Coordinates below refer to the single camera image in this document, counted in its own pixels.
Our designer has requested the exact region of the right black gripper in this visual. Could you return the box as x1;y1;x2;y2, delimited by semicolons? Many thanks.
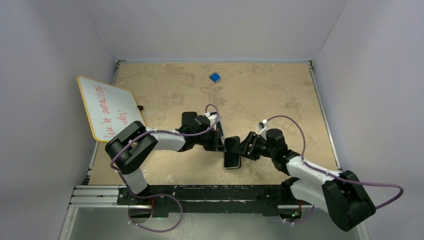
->
231;131;276;162

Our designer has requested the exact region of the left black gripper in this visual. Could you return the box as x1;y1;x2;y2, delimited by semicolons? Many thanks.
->
195;128;226;153

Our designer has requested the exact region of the black phone case edge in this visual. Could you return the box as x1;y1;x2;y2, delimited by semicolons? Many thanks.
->
223;135;243;170

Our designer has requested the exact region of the light blue phone case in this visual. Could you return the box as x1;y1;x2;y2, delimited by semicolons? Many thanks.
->
211;111;226;140

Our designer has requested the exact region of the black phone with camera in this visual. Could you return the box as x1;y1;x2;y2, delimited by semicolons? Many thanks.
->
181;111;198;126

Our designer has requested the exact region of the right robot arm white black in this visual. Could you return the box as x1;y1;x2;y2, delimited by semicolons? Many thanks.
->
227;128;377;232

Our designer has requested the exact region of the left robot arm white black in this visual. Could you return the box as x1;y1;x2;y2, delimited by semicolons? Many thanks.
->
105;111;226;205

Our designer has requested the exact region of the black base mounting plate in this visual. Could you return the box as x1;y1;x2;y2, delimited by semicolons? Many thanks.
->
117;184;307;221

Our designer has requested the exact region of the blue eraser block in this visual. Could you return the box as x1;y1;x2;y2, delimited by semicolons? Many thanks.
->
209;72;221;83

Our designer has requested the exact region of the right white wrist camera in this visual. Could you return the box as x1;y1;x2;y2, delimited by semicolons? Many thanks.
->
258;119;269;139

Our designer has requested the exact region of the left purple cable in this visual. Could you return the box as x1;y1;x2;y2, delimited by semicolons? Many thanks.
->
109;103;222;233

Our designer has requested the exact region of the white whiteboard yellow frame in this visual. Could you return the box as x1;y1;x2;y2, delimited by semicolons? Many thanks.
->
77;76;145;143

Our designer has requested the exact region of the aluminium frame rail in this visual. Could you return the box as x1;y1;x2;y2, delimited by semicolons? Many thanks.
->
60;185;369;240

